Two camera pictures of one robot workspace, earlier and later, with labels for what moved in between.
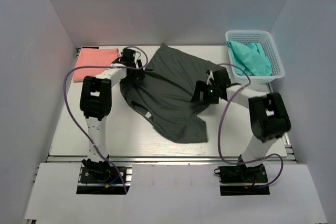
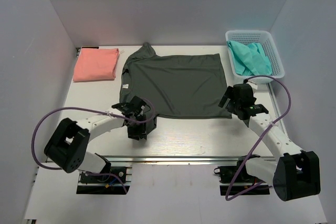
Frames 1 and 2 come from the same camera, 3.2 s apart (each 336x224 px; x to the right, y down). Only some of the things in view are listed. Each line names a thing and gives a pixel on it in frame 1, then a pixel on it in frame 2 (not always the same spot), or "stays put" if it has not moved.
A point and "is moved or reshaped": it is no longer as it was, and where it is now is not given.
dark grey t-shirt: x=162 y=97 is moved or reshaped
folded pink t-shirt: x=94 y=57 stays put
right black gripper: x=202 y=86 -> x=230 y=91
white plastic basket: x=255 y=52 stays put
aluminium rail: x=167 y=159 stays put
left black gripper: x=139 y=74 -> x=141 y=131
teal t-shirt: x=251 y=58 stays put
